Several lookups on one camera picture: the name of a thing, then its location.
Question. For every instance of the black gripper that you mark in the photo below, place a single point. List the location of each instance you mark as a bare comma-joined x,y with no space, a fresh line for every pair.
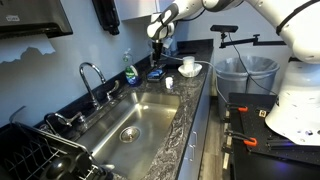
157,46

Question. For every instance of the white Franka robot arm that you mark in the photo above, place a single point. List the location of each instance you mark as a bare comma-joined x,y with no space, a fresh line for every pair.
300,100

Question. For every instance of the small white jar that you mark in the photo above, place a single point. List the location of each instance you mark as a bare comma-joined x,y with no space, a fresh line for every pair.
169,82

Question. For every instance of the clear dish soap bottle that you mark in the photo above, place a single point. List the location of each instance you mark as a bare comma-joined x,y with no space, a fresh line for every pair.
131,71

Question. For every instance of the stainless steel sink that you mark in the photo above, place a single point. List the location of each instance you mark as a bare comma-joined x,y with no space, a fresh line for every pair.
146,126

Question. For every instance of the tall chrome faucet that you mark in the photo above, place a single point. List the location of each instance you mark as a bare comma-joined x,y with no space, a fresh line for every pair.
87,83

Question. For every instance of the gray trash can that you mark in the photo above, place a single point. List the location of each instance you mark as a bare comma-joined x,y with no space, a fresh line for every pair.
263,73
230,80

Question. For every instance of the white base cabinet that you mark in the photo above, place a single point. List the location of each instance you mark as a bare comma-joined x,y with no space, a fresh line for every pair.
196,126

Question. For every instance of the sink drain strainer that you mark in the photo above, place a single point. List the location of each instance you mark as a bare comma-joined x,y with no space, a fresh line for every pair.
129,134

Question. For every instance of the gray trash bin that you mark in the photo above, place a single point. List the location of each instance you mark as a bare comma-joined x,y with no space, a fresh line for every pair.
240,61

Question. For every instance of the small chrome side faucet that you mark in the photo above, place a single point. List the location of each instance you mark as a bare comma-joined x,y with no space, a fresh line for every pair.
61,118

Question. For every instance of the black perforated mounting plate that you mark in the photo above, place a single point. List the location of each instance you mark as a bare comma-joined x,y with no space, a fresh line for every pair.
256,130

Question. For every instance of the paper towel dispenser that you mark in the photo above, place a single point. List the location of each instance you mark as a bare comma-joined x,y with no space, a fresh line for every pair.
30,15

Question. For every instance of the white paper towel sheet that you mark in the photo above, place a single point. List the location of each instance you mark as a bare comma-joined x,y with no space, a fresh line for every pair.
20,46

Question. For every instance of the black round utensil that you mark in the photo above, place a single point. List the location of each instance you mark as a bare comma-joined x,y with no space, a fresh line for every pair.
63,166

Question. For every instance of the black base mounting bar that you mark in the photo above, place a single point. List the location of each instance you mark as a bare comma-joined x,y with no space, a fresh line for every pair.
286,144

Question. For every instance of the black dish rack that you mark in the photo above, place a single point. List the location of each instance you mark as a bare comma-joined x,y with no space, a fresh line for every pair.
30,153

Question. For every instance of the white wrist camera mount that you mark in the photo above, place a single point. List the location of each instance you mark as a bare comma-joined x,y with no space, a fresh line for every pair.
168,42

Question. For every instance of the white wall cabinet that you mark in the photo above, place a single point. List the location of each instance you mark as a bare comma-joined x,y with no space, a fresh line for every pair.
140,8

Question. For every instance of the black wall soap dispenser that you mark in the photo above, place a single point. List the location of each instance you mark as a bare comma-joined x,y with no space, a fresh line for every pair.
108,15

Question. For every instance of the black camera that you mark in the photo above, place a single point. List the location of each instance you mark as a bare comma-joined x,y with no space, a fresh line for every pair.
224,28

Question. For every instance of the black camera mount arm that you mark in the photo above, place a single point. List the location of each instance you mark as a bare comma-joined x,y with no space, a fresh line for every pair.
253,41

